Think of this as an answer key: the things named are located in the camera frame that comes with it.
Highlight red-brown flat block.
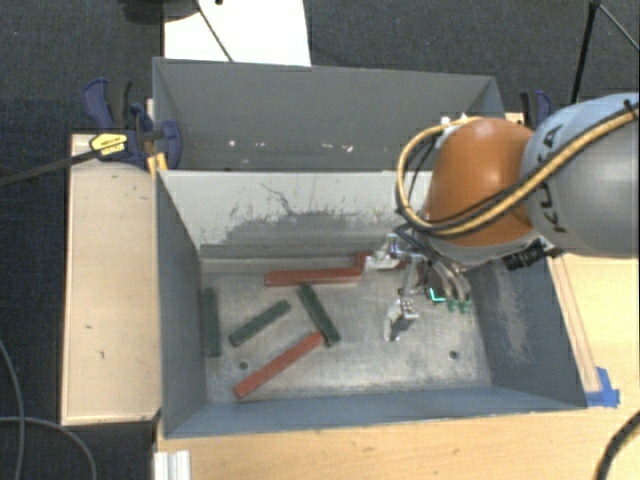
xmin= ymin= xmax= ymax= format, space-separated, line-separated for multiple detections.
xmin=232 ymin=330 xmax=326 ymax=401
xmin=264 ymin=266 xmax=364 ymax=288

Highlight grey metal bin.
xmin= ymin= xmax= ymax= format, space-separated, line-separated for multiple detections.
xmin=150 ymin=56 xmax=589 ymax=440

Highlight pale wood board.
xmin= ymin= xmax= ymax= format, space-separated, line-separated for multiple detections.
xmin=59 ymin=133 xmax=163 ymax=427

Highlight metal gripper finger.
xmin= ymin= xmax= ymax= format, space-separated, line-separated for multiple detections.
xmin=382 ymin=295 xmax=420 ymax=343
xmin=363 ymin=237 xmax=407 ymax=272

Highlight black cylinder on white bracket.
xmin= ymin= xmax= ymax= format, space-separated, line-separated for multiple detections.
xmin=502 ymin=240 xmax=565 ymax=272

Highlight dark green flat block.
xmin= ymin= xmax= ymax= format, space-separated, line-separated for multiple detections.
xmin=201 ymin=286 xmax=223 ymax=359
xmin=228 ymin=298 xmax=292 ymax=348
xmin=295 ymin=282 xmax=342 ymax=349

